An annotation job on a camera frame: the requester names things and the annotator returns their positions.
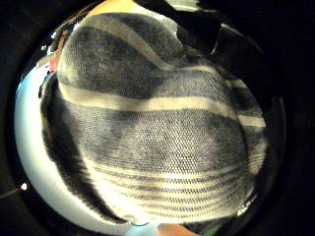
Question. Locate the red object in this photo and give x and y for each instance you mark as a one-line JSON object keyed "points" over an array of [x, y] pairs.
{"points": [[55, 60]]}

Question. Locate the grey striped knit cloth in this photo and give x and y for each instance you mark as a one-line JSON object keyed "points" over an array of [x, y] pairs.
{"points": [[154, 131]]}

